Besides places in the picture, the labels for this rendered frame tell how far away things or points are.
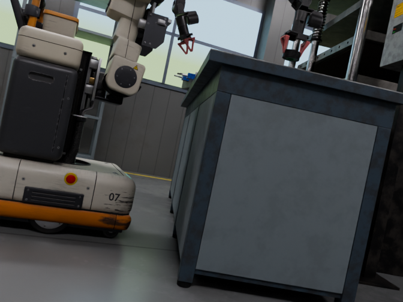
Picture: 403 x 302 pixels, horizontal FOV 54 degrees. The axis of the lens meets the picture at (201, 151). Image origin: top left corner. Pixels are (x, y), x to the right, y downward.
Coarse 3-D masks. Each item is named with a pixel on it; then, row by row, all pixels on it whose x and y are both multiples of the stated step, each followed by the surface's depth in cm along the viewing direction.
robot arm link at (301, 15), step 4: (296, 12) 181; (300, 12) 179; (304, 12) 179; (308, 12) 180; (296, 16) 180; (300, 16) 179; (304, 16) 179; (308, 16) 182; (300, 20) 179; (304, 20) 179; (308, 20) 181
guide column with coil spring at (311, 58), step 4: (324, 4) 284; (320, 8) 285; (324, 8) 284; (320, 28) 284; (312, 40) 286; (316, 40) 284; (312, 44) 285; (316, 44) 284; (312, 48) 285; (316, 48) 284; (312, 52) 285; (316, 52) 285; (312, 56) 284; (308, 60) 286; (312, 60) 284; (308, 64) 286; (312, 64) 285; (308, 68) 285; (312, 68) 285
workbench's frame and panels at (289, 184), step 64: (256, 64) 130; (192, 128) 213; (256, 128) 132; (320, 128) 135; (384, 128) 137; (192, 192) 145; (256, 192) 133; (320, 192) 136; (192, 256) 132; (256, 256) 134; (320, 256) 136
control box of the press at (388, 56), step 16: (400, 0) 198; (400, 16) 195; (400, 32) 192; (384, 48) 204; (400, 48) 190; (384, 64) 201; (400, 64) 193; (400, 80) 193; (400, 112) 189; (400, 128) 189; (400, 144) 189; (384, 160) 192; (384, 176) 190; (384, 192) 190; (384, 208) 190; (384, 224) 190; (368, 240) 192; (368, 256) 190; (368, 272) 190
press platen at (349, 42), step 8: (368, 32) 216; (376, 32) 216; (352, 40) 231; (368, 40) 218; (376, 40) 216; (384, 40) 217; (336, 48) 251; (344, 48) 240; (320, 56) 277; (328, 56) 265; (304, 64) 309
